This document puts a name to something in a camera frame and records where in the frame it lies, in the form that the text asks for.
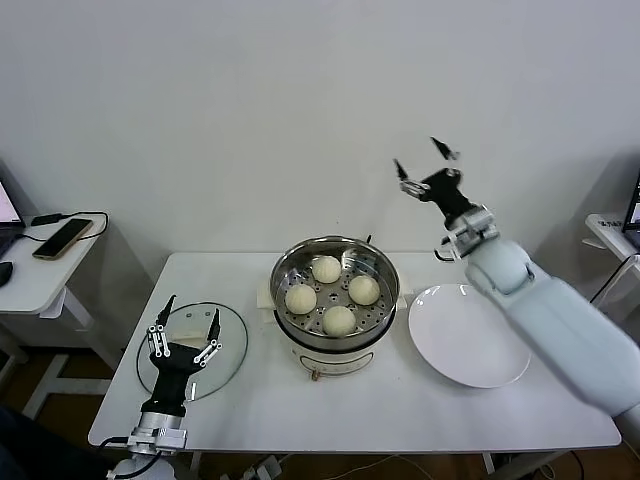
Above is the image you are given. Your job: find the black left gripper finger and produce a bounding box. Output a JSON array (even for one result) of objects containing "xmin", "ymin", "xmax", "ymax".
[
  {"xmin": 147, "ymin": 295, "xmax": 175, "ymax": 359},
  {"xmin": 192, "ymin": 308, "xmax": 222, "ymax": 370}
]

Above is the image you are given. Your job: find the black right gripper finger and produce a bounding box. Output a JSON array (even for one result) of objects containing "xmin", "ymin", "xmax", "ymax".
[
  {"xmin": 392, "ymin": 158, "xmax": 431, "ymax": 198},
  {"xmin": 430, "ymin": 136, "xmax": 461, "ymax": 162}
]

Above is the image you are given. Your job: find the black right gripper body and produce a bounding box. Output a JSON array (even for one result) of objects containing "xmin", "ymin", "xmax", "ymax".
[{"xmin": 418, "ymin": 168, "xmax": 475, "ymax": 218}]

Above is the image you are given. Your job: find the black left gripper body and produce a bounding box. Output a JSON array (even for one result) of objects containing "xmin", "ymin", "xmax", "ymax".
[{"xmin": 141, "ymin": 341, "xmax": 207, "ymax": 417}]

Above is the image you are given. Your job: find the round glass pot lid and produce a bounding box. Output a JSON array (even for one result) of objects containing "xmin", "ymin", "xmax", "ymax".
[{"xmin": 136, "ymin": 300, "xmax": 250, "ymax": 401}]

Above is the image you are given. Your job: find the white steamed baozi bun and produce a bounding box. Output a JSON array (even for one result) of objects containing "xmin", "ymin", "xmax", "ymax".
[
  {"xmin": 347, "ymin": 274, "xmax": 381, "ymax": 305},
  {"xmin": 312, "ymin": 254, "xmax": 343, "ymax": 285},
  {"xmin": 322, "ymin": 305, "xmax": 358, "ymax": 337},
  {"xmin": 285, "ymin": 284, "xmax": 319, "ymax": 315}
]

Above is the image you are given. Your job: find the stainless steel steamer basket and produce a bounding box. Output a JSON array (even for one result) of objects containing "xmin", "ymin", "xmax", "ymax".
[{"xmin": 255, "ymin": 235, "xmax": 415, "ymax": 352}]

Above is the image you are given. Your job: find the white electric cooker base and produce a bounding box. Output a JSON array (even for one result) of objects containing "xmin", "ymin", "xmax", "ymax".
[{"xmin": 257, "ymin": 294, "xmax": 411, "ymax": 384}]

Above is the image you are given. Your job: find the white power strip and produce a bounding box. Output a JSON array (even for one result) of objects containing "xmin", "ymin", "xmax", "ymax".
[{"xmin": 239, "ymin": 454, "xmax": 282, "ymax": 480}]

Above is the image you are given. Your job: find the gold-edged black smartphone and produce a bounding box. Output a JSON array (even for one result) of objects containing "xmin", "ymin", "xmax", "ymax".
[{"xmin": 31, "ymin": 217, "xmax": 95, "ymax": 261}]

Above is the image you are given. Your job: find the white round plate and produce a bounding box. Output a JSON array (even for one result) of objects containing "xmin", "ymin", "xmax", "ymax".
[{"xmin": 407, "ymin": 283, "xmax": 532, "ymax": 390}]

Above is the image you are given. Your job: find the open laptop with pale screen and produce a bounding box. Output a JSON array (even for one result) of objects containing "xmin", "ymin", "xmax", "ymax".
[{"xmin": 0, "ymin": 158, "xmax": 27, "ymax": 257}]

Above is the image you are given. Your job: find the open laptop with dark screen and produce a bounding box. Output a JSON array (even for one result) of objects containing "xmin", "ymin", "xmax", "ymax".
[{"xmin": 621, "ymin": 168, "xmax": 640, "ymax": 252}]

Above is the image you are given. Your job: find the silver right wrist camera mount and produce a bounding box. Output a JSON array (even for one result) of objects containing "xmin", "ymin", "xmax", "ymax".
[{"xmin": 433, "ymin": 203, "xmax": 500, "ymax": 262}]

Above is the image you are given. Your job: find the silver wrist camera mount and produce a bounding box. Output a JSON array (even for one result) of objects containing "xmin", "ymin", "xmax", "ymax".
[
  {"xmin": 127, "ymin": 425, "xmax": 189, "ymax": 455},
  {"xmin": 433, "ymin": 203, "xmax": 500, "ymax": 262}
]

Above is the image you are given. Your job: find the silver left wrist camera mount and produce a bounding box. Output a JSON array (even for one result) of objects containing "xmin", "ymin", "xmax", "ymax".
[{"xmin": 127, "ymin": 425, "xmax": 189, "ymax": 455}]

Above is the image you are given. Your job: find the black adapter with cable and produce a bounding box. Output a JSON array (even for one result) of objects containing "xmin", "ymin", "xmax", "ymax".
[{"xmin": 22, "ymin": 211, "xmax": 110, "ymax": 242}]

